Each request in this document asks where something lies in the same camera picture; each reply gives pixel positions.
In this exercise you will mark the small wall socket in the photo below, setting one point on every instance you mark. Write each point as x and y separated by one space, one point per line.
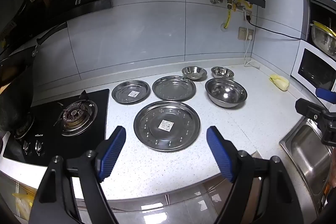
248 14

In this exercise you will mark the large steel bowl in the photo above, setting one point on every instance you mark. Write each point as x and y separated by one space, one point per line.
225 92

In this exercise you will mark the black wok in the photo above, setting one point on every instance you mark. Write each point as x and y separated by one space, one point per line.
15 92

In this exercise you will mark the beige wall socket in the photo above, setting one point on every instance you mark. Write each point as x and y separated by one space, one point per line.
242 33

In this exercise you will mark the large steel plate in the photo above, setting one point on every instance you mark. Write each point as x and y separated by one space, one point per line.
157 138

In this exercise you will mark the napa cabbage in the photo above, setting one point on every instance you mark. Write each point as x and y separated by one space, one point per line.
279 82

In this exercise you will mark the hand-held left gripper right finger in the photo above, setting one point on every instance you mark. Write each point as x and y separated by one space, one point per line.
220 153

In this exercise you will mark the medium steel plate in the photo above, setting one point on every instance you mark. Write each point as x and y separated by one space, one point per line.
173 87

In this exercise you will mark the glass bowl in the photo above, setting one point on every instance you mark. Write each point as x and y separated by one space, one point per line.
324 39

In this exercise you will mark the yellow plastic bag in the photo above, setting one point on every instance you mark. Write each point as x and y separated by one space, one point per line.
22 200

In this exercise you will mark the white plug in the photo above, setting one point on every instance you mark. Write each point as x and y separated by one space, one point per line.
250 37

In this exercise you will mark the steel sink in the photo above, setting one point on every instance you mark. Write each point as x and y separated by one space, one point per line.
307 150

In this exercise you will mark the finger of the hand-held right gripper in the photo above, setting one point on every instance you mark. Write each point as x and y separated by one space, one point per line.
326 95
309 108

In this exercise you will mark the small steel bowl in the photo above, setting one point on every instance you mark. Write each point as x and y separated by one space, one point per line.
222 72

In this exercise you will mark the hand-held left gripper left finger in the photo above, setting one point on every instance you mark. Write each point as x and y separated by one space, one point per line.
113 150

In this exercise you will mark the metal pipe fitting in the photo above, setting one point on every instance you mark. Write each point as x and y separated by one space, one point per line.
237 5

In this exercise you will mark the stove burner grate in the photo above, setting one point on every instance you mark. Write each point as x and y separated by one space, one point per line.
76 113

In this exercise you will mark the small steel plate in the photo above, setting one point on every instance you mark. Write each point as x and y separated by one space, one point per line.
123 90

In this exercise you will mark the white microwave oven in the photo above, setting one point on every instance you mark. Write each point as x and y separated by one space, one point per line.
312 69

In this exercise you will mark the black gas stove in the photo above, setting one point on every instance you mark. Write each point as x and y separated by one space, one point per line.
97 108

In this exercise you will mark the medium steel bowl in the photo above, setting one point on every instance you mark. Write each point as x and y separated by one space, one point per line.
194 72

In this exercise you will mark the stove knob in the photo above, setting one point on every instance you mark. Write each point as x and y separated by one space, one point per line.
39 146
26 146

